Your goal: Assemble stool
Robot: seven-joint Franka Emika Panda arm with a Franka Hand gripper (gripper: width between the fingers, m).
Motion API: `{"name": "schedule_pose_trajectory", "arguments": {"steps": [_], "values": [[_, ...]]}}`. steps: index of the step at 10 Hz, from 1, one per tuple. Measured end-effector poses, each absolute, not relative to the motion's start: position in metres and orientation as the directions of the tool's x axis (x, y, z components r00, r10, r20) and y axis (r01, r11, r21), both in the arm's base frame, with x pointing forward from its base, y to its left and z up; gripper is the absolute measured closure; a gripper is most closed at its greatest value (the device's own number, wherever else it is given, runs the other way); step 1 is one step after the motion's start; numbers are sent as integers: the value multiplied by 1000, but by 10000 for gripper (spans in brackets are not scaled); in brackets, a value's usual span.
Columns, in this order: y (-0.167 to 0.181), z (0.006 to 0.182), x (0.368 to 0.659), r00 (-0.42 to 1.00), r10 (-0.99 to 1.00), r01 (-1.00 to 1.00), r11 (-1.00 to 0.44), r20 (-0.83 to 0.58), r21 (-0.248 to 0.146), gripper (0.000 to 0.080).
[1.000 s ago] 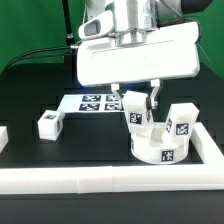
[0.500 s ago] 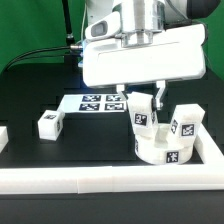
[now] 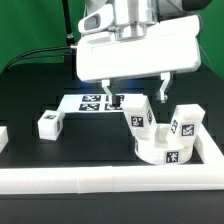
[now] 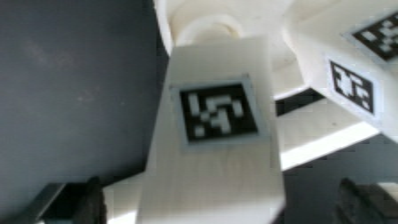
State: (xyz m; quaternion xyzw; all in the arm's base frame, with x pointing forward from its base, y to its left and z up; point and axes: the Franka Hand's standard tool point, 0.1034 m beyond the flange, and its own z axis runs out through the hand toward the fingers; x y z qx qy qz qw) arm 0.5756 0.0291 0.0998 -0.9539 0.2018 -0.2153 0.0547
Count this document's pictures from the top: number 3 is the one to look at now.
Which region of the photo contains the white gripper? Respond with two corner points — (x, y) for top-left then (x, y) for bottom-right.
(76, 15), (201, 107)

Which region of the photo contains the white round stool seat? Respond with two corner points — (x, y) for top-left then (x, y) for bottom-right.
(135, 124), (193, 165)

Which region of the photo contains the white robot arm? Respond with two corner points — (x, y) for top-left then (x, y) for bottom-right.
(76, 0), (213, 103)

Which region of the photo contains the white sheet with tags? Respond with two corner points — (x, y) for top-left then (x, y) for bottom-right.
(57, 93), (148, 114)

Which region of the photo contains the black vertical pole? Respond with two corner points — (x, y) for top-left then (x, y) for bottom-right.
(62, 0), (75, 45)

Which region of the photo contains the white right fence bar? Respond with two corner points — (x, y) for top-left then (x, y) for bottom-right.
(194, 125), (224, 165)

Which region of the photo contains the white fence bar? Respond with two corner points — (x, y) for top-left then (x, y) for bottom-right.
(0, 165), (224, 194)
(194, 125), (224, 165)

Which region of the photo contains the white front fence bar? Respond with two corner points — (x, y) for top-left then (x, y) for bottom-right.
(0, 165), (224, 194)

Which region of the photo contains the white left fence piece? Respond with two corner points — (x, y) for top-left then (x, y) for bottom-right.
(0, 126), (8, 153)

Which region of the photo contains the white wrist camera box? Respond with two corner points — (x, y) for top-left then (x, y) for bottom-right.
(78, 4), (114, 35)

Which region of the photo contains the black cable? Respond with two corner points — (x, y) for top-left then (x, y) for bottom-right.
(0, 44), (79, 75)

